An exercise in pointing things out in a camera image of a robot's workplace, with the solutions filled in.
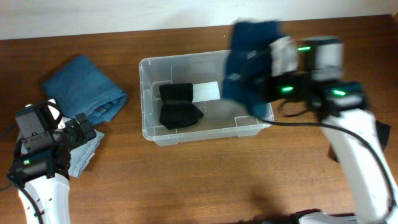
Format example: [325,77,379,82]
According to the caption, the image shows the dark teal garment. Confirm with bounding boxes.
[222,21,284,119]

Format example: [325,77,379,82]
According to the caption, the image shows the black garment with tape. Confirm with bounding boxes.
[328,119,392,162]

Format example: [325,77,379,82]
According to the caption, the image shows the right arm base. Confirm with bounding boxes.
[289,209,357,224]

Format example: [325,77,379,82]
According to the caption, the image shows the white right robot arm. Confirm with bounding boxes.
[262,36,397,223]

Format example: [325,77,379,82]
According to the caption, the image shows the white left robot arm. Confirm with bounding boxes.
[7,113,103,223]

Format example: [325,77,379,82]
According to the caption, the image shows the folded light blue jeans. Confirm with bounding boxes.
[16,129,105,179]

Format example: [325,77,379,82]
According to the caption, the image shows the folded blue denim jeans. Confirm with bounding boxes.
[42,55,128,126]

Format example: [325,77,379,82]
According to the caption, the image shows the white label in bin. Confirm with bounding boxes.
[192,82,221,103]

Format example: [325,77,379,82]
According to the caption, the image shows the clear plastic storage bin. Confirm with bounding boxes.
[139,50,269,146]

